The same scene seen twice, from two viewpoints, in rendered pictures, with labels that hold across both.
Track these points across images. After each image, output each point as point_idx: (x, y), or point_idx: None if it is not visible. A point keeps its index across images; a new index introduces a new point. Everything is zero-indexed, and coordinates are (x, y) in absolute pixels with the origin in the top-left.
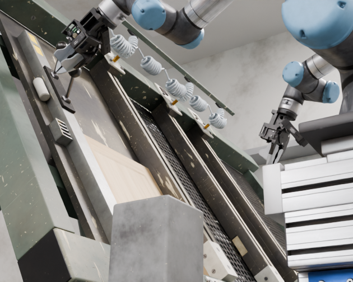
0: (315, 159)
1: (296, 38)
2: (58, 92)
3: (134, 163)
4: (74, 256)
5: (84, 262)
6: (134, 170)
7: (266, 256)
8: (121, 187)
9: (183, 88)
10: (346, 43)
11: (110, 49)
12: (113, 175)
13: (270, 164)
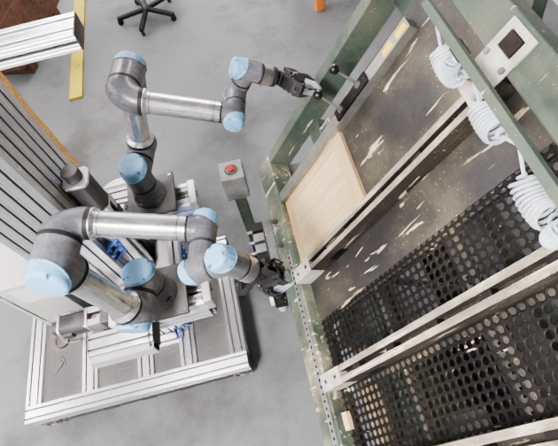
0: (174, 186)
1: (156, 147)
2: (342, 101)
3: (357, 189)
4: (263, 166)
5: (263, 171)
6: (349, 191)
7: (348, 375)
8: (322, 183)
9: (526, 213)
10: None
11: (294, 95)
12: (326, 174)
13: (189, 180)
